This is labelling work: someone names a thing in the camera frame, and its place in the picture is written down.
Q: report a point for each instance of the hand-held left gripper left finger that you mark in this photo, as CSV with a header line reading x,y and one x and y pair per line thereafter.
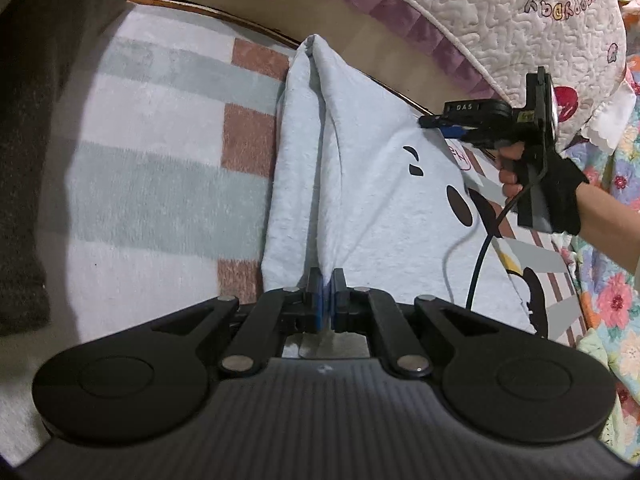
x,y
318,305

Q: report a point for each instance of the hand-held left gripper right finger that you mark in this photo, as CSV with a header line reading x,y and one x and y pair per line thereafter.
x,y
338,305

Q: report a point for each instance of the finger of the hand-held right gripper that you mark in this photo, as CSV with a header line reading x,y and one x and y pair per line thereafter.
x,y
435,121
457,132

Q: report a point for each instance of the light blue t-shirt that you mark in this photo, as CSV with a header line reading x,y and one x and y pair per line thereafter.
x,y
375,185

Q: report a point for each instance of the stack of folded clothes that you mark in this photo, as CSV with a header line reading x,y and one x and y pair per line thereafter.
x,y
30,110

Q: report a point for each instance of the person's right hand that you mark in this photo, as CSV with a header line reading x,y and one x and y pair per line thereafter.
x,y
565,185

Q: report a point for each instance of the white bear-printed quilt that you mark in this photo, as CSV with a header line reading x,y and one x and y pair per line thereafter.
x,y
500,20

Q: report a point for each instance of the white lace cloth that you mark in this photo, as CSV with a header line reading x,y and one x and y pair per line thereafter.
x,y
607,120

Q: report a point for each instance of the checkered printed mat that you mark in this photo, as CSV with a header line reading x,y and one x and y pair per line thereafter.
x,y
150,160

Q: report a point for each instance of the floral quilt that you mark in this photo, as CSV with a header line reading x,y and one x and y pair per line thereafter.
x,y
615,310

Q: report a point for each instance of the light green quilt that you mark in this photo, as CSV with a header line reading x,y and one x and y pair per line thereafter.
x,y
592,355

